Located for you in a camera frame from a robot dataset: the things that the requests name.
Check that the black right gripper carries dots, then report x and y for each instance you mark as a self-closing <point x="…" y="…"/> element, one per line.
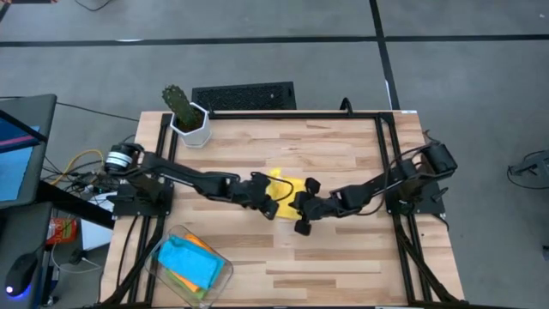
<point x="321" y="206"/>

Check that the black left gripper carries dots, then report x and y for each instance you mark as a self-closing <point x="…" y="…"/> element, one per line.
<point x="249" y="193"/>

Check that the yellow microfiber towel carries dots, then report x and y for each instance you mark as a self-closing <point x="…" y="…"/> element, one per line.
<point x="285" y="210"/>

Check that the orange microfiber towel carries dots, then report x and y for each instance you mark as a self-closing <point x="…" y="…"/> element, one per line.
<point x="198" y="241"/>

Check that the blue microfiber towel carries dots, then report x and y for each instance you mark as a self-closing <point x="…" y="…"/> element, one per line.
<point x="191" y="259"/>

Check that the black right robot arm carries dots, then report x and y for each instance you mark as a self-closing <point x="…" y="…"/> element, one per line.
<point x="386" y="184"/>

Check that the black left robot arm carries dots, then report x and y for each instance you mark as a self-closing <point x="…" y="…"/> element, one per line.
<point x="188" y="178"/>

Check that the white hexagonal plant pot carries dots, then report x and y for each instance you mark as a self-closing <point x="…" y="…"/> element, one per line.
<point x="195" y="137"/>

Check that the dark green cactus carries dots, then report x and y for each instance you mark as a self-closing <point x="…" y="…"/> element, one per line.
<point x="180" y="107"/>

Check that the clear plastic bin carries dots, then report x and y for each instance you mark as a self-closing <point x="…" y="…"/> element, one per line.
<point x="156" y="268"/>

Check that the white box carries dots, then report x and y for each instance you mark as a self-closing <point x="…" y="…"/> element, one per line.
<point x="96" y="236"/>

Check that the black metal beam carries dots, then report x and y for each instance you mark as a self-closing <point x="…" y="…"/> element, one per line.
<point x="73" y="206"/>

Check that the grey stand base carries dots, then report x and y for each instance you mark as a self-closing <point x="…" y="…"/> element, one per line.
<point x="532" y="167"/>

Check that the grey side desk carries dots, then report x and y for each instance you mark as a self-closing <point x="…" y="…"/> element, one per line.
<point x="21" y="232"/>

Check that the laptop screen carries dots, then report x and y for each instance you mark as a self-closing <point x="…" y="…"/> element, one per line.
<point x="21" y="150"/>

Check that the black computer mouse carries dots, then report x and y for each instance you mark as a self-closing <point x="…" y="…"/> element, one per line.
<point x="19" y="274"/>

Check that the black aluminium table frame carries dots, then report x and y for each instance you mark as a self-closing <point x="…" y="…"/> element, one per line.
<point x="257" y="116"/>

